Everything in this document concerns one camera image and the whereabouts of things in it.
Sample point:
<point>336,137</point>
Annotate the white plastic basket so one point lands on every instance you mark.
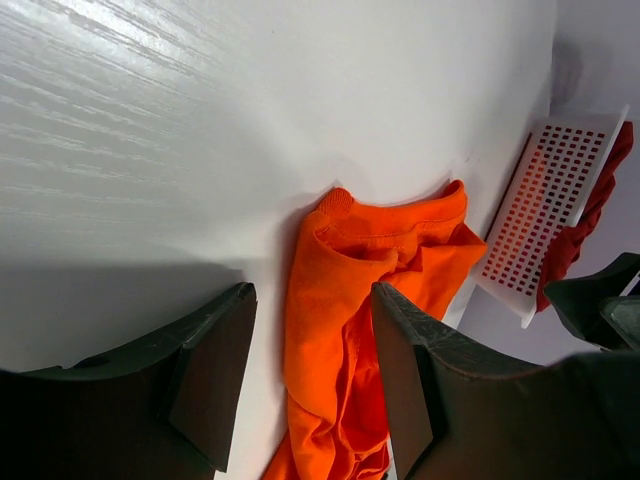
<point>556,173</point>

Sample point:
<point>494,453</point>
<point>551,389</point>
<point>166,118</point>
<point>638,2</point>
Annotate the dark red t shirt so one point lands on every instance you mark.
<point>565,249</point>

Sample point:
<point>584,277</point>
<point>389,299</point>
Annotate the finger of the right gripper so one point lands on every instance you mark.
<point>603,308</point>

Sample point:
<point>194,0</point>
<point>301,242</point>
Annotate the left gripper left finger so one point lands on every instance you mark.
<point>160,407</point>

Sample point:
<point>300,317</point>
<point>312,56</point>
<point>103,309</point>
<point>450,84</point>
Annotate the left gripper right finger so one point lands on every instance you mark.
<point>458,409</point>

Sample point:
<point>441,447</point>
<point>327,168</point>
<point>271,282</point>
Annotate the orange t shirt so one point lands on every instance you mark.
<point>335,410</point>

